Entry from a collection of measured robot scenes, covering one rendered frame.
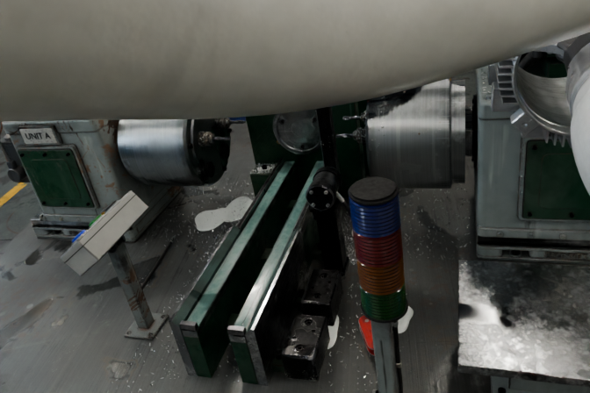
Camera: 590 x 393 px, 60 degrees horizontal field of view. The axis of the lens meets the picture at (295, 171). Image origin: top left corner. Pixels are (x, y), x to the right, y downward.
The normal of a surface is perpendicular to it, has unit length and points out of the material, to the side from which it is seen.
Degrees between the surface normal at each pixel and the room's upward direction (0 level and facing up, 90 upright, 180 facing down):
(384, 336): 90
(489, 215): 90
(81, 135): 90
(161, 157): 84
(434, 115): 51
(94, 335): 0
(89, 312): 0
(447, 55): 117
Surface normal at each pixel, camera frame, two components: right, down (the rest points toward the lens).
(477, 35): 0.29, 0.68
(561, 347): -0.15, -0.88
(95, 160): -0.28, 0.48
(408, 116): -0.31, -0.18
